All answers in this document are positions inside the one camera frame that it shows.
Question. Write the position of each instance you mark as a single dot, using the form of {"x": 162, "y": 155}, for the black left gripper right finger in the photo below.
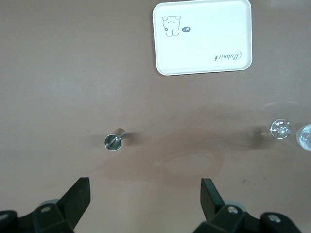
{"x": 213, "y": 204}

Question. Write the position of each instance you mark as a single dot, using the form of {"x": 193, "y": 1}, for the brown table cover mat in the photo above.
{"x": 73, "y": 72}

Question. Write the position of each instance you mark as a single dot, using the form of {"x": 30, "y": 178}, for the clear wine glass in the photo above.
{"x": 280, "y": 129}

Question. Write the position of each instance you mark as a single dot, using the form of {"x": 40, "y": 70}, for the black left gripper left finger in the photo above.
{"x": 73, "y": 201}

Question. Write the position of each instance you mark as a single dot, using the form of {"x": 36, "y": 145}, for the white rabbit print tray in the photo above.
{"x": 209, "y": 43}

